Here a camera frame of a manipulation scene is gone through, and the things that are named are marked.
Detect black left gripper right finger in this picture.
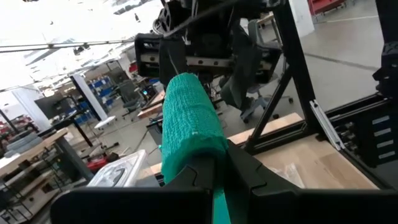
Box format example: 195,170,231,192
223,139,398,224

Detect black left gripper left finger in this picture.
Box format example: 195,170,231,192
49,155,216,224

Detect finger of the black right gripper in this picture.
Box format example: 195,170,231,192
159,37,188,90
219,26,264,110

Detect teal elastic bandage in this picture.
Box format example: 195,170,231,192
160,72,231,224

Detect grey office chair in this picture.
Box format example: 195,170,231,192
239,18,295,124

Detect flat clear plastic bag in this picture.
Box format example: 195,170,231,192
267,162,307,189

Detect clear plastic lidded container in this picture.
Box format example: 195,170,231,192
86,149,149,188

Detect low wooden table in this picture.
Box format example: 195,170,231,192
136,90,166,119

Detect black office chair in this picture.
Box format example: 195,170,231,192
117,79,141,121

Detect red and black toolbox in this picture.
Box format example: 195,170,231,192
86,155,110,172

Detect computer tower with lights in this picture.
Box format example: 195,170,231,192
146,119,164,147

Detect blue storage bins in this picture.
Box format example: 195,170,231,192
88,76,115,108

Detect grey table leg with caster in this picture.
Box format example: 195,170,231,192
54,136,95,182

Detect white square column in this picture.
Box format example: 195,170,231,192
287,0,315,38

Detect white round stool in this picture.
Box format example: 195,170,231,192
93,115,118,131

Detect white pillar with black edge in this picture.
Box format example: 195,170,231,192
70,73,109,123

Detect red storage shelving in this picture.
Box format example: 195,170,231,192
307,0,348,16

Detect wooden table top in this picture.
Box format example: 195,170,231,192
0,128,70,178

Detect black computer monitor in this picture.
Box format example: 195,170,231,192
33,92,75,121

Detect silver mounting bracket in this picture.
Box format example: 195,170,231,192
309,99,346,152

